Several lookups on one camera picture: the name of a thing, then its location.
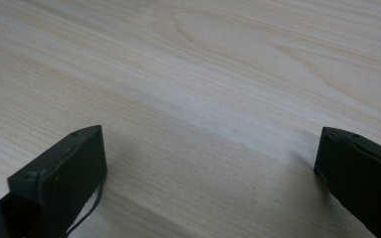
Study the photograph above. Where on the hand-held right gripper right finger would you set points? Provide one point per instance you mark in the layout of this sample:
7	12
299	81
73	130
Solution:
363	178

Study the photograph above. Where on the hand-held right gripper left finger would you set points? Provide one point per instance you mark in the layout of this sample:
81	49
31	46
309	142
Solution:
63	185

